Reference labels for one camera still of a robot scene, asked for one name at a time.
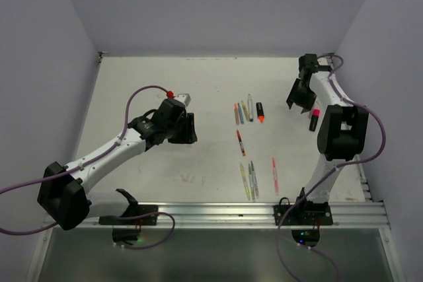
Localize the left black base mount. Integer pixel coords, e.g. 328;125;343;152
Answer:
98;205;159;226

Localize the black pink highlighter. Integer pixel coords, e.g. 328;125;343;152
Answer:
309;108;320;132

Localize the pink pen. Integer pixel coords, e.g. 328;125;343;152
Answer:
272;157;279;195

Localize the grey thin pen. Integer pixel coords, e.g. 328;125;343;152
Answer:
250;161;259;199

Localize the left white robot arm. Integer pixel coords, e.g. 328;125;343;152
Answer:
37;93;198;230

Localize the black orange highlighter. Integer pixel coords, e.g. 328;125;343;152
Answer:
256;102;265;123

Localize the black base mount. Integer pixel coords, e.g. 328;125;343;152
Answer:
98;205;159;226
273;197;334;226

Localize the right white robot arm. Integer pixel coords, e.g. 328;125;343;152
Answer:
286;53;369;225

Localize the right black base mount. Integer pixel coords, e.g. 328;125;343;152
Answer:
273;197;334;226

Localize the orange ink pen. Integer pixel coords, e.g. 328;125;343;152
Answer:
234;103;240;125

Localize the yellow green pen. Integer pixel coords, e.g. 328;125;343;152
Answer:
241;100;250;122

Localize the blue cap white marker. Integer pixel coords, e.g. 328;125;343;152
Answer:
247;94;254;122

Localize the red ink pen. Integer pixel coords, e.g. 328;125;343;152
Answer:
236;129;246;157

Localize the aluminium front rail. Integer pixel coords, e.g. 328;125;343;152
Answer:
55;202;389;230

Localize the light blue pen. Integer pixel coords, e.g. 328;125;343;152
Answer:
237;103;244;124

